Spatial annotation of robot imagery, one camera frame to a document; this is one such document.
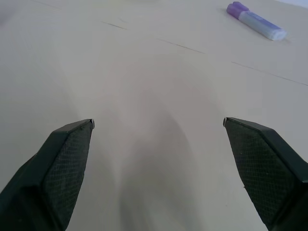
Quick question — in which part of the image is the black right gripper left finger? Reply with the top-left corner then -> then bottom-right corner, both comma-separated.
0,118 -> 95,231

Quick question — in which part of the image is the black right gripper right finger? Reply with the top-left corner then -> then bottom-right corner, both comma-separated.
223,117 -> 308,231

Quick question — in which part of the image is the purple highlighter marker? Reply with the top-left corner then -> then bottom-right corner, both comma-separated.
226,1 -> 287,42

